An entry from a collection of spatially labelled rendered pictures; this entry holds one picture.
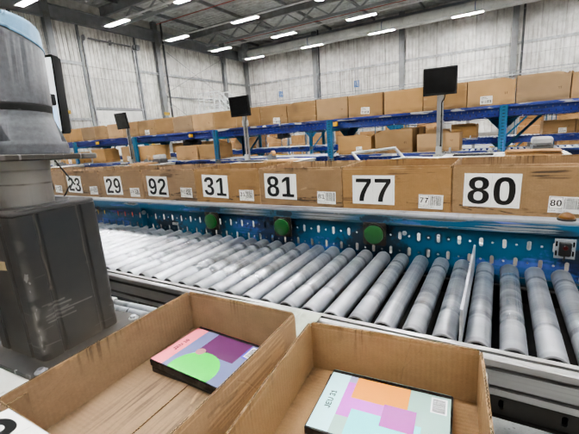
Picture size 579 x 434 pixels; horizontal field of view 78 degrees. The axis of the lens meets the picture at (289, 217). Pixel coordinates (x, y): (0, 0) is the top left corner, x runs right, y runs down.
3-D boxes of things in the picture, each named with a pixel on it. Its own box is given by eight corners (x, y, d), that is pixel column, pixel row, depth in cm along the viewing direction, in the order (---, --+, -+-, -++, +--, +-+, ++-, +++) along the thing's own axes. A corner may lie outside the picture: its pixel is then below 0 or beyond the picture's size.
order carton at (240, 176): (196, 202, 180) (192, 169, 176) (233, 193, 205) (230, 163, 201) (261, 206, 161) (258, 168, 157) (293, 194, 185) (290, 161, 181)
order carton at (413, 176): (342, 209, 141) (340, 166, 138) (365, 196, 166) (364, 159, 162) (451, 214, 122) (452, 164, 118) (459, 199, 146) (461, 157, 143)
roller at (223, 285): (203, 303, 109) (202, 288, 108) (288, 251, 153) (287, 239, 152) (216, 306, 107) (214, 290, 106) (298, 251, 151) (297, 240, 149)
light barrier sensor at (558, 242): (553, 262, 104) (556, 239, 102) (552, 260, 105) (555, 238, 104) (575, 263, 101) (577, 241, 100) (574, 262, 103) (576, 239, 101)
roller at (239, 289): (220, 306, 106) (218, 291, 105) (301, 252, 150) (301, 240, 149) (233, 310, 104) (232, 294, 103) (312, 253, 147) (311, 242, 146)
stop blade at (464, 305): (457, 347, 77) (459, 309, 75) (472, 270, 115) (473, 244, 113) (461, 348, 76) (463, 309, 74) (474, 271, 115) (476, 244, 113)
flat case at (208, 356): (222, 399, 59) (221, 391, 59) (150, 365, 69) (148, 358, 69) (270, 354, 70) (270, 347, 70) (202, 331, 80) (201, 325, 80)
